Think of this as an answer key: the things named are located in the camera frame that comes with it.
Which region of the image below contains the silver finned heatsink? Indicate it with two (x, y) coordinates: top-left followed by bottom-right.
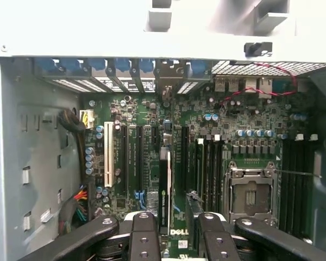
(146, 191), (161, 215)

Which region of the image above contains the metal CPU socket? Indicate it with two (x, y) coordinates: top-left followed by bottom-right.
(225, 160), (279, 226)

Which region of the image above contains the black RAM slot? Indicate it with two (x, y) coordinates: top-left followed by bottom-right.
(220, 135), (227, 213)
(306, 133), (318, 237)
(205, 135), (212, 207)
(290, 138), (298, 237)
(283, 138), (290, 236)
(212, 134), (220, 212)
(294, 133), (306, 237)

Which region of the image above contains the installed black RAM stick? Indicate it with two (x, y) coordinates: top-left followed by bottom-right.
(195, 138), (205, 199)

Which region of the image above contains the white PCI expansion slot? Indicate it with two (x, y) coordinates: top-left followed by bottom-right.
(104, 121), (115, 188)

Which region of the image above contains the thin metal locking lever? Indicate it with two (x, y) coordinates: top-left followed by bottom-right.
(277, 169), (323, 179)

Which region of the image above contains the white power connector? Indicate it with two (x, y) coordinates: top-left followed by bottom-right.
(79, 109), (95, 130)

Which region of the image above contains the green motherboard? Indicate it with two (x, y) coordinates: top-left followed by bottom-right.
(78, 92), (316, 261)

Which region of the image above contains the perforated metal slot cover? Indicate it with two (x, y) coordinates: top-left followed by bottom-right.
(80, 78), (111, 93)
(176, 81), (199, 95)
(53, 78), (85, 94)

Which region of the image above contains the silver USB port block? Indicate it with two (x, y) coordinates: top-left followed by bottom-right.
(214, 77), (239, 92)

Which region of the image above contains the small silver port block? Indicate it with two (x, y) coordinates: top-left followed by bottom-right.
(244, 78), (258, 93)

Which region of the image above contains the silver network port block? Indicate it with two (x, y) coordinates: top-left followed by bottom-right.
(257, 77), (274, 98)

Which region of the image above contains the black grey open PC case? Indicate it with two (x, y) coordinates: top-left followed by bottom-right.
(0, 0), (326, 261)

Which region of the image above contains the coloured power wire bundle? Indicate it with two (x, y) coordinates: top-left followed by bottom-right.
(58, 187), (89, 236)

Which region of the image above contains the black sleeved cable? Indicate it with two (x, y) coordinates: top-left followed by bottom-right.
(58, 108), (86, 180)

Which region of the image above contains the red black twisted wire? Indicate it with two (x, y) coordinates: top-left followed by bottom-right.
(219, 61), (298, 107)

